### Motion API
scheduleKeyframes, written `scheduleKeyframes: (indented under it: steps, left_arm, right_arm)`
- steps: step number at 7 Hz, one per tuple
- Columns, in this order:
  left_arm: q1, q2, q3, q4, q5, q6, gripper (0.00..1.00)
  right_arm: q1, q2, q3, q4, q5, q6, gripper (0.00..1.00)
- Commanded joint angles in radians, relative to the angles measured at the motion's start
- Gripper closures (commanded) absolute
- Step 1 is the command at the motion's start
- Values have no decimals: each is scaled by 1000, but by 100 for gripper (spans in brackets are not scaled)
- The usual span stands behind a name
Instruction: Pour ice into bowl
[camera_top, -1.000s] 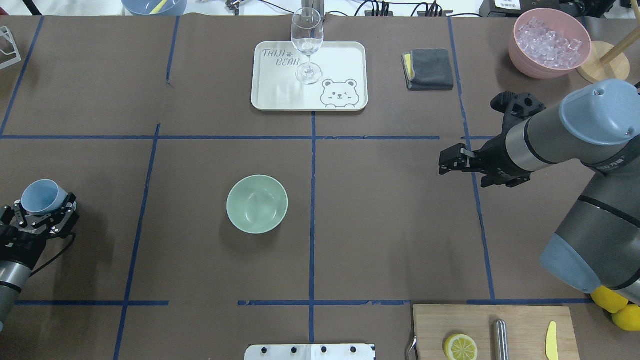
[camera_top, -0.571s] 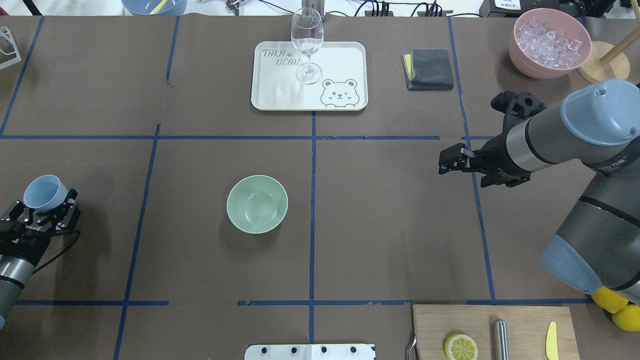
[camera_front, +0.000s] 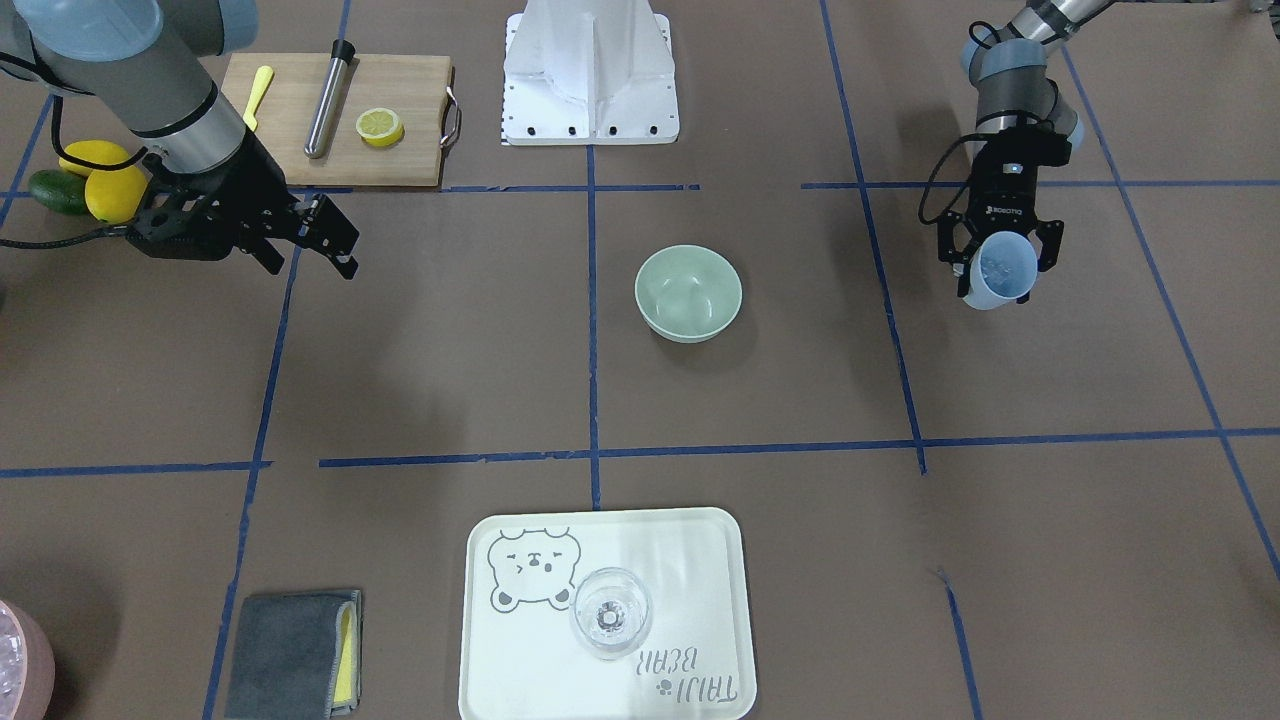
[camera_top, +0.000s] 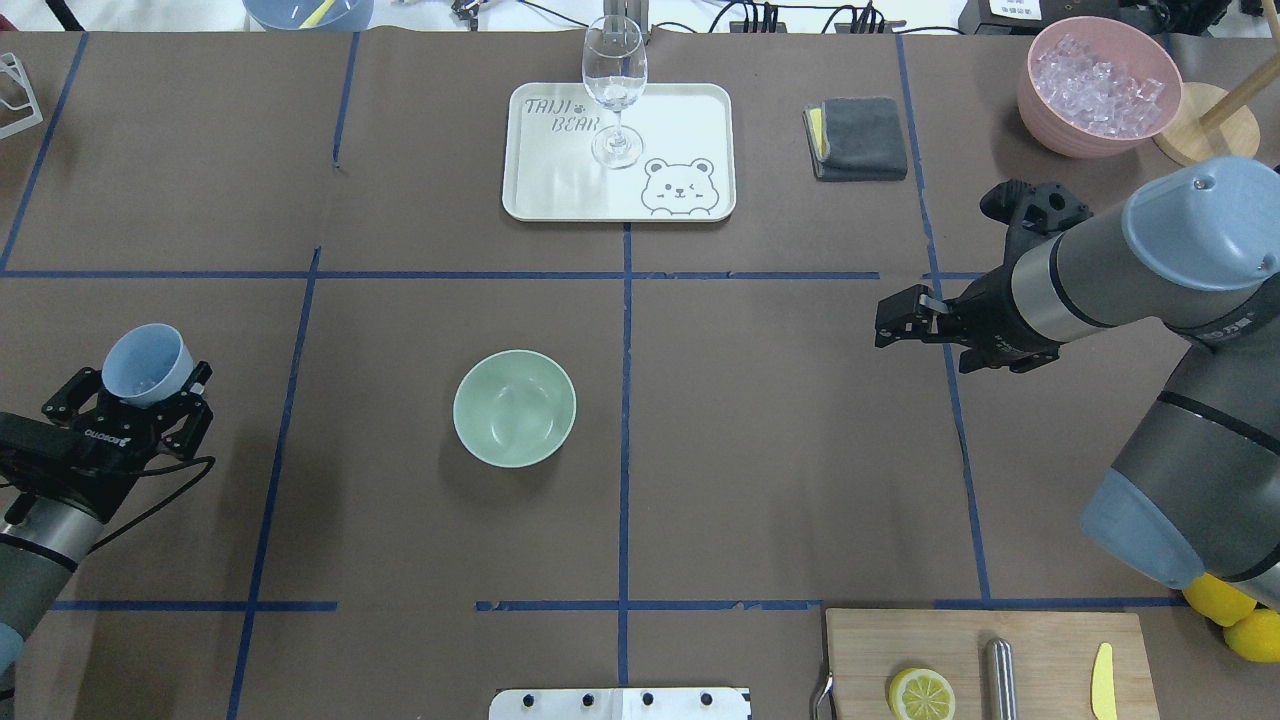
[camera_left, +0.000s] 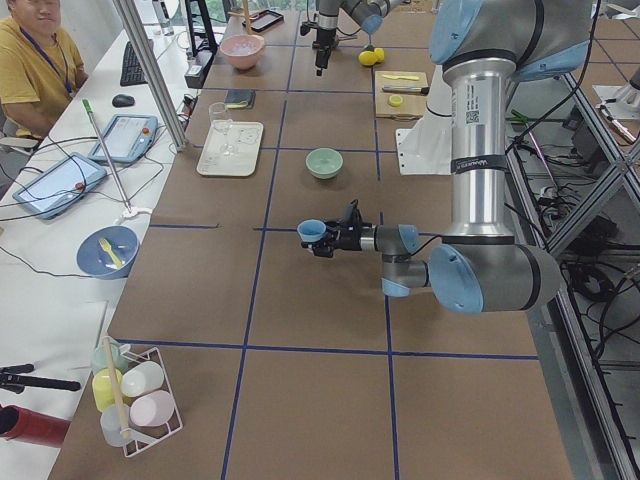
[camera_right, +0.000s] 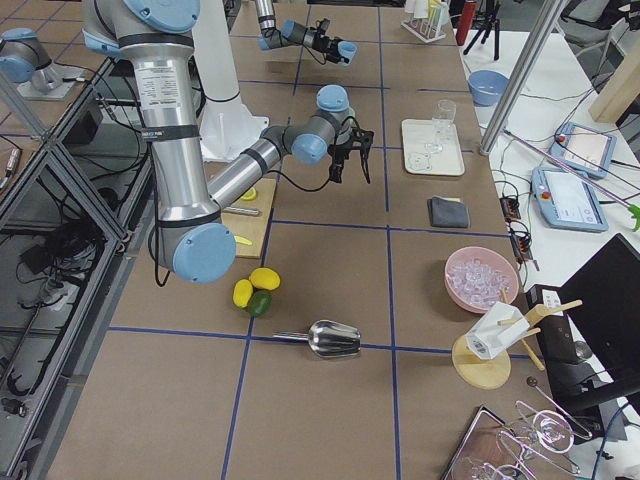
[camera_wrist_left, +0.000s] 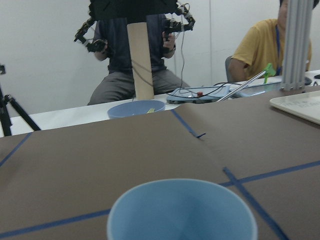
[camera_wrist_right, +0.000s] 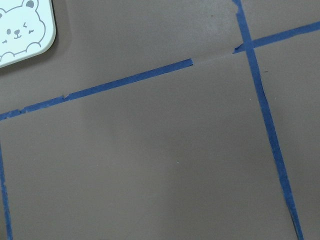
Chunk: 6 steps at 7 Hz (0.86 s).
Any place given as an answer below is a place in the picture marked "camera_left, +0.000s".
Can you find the blue teach pendant far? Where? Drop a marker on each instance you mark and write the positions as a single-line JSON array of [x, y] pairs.
[[128, 137]]

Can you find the person in yellow shirt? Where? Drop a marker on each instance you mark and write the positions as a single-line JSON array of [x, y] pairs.
[[41, 67]]

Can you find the metal tray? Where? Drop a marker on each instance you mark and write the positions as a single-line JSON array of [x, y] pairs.
[[264, 20]]

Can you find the white wire dish rack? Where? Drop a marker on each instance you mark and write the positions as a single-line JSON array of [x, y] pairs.
[[134, 397]]

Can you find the aluminium frame post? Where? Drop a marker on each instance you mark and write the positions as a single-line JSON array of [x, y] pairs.
[[138, 38]]

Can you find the lemon slice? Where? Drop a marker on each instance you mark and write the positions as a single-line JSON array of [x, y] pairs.
[[395, 100]]

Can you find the clear wine glass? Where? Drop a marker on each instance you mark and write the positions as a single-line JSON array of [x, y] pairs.
[[221, 121]]

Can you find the wooden rack handle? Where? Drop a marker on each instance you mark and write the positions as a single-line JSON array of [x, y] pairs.
[[125, 429]]

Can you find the cream bear tray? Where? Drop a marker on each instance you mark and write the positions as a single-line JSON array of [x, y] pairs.
[[246, 137]]

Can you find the black handled knife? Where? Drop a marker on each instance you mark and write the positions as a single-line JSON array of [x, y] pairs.
[[409, 90]]

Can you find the wooden cutting board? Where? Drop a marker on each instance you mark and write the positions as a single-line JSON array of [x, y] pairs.
[[413, 106]]

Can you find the green tipped metal rod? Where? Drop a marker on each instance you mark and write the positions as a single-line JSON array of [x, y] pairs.
[[125, 198]]

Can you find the yellow cup in rack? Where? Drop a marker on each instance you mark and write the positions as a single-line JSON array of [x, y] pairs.
[[102, 390]]

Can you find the black tripod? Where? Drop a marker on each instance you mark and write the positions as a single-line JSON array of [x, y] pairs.
[[16, 379]]

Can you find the pink cup in rack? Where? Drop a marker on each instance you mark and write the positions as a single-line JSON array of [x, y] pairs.
[[152, 409]]

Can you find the yellow plastic fork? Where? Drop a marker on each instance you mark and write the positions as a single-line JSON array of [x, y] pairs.
[[108, 249]]

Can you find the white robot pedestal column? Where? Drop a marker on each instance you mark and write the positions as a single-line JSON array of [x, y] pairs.
[[425, 149]]

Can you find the clear cup in rack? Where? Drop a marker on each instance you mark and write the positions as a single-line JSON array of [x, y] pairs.
[[111, 428]]

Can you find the clear ice cubes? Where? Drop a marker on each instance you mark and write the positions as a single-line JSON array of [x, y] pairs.
[[241, 47]]

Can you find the yellow plastic knife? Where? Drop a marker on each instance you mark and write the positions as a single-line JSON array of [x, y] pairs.
[[401, 77]]

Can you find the light blue plastic cup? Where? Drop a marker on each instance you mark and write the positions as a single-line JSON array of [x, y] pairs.
[[311, 230]]

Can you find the white cup in rack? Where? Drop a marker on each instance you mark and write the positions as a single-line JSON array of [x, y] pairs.
[[142, 379]]

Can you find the black keyboard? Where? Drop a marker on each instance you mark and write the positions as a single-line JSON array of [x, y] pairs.
[[132, 73]]

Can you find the blue teach pendant near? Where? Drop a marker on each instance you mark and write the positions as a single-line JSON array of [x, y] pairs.
[[58, 188]]

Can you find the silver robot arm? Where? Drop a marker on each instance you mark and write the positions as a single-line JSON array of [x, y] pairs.
[[368, 15], [481, 47]]

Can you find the blue plastic bowl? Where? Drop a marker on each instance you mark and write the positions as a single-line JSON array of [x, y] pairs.
[[94, 262]]

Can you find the pink bowl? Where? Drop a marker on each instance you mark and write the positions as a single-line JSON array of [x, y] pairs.
[[244, 62]]

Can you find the light green ceramic bowl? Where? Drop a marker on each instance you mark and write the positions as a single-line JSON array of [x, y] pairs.
[[324, 163]]

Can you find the blue teach pendant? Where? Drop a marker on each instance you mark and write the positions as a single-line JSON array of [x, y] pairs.
[[128, 137], [58, 188]]

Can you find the grey folded cloth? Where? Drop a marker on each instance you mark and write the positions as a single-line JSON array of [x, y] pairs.
[[240, 95]]

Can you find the red bottle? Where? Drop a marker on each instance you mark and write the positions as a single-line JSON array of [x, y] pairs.
[[28, 426]]

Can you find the yellow sponge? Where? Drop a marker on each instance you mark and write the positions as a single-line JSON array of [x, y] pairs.
[[237, 106]]

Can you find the yellow lemon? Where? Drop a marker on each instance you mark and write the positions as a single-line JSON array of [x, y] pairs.
[[379, 54], [368, 58]]

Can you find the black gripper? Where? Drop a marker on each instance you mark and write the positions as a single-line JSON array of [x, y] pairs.
[[351, 240], [320, 41]]

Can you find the black computer mouse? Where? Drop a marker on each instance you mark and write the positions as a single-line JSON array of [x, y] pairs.
[[123, 101]]

